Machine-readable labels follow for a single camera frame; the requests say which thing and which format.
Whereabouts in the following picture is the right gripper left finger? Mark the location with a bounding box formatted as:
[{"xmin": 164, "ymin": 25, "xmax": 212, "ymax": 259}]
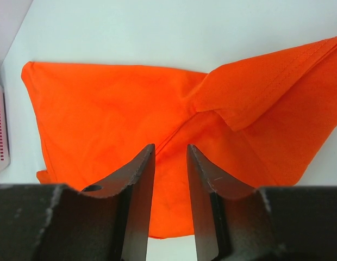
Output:
[{"xmin": 35, "ymin": 144, "xmax": 155, "ymax": 260}]

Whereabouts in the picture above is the white plastic basket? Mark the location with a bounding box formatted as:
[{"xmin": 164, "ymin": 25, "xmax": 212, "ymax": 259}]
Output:
[{"xmin": 0, "ymin": 86, "xmax": 10, "ymax": 172}]

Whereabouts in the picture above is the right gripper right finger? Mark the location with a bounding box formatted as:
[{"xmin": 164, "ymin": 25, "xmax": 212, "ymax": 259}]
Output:
[{"xmin": 186, "ymin": 145, "xmax": 277, "ymax": 260}]

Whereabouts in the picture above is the orange t shirt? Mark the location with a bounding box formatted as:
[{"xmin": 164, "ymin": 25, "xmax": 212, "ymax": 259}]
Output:
[{"xmin": 21, "ymin": 37, "xmax": 337, "ymax": 239}]

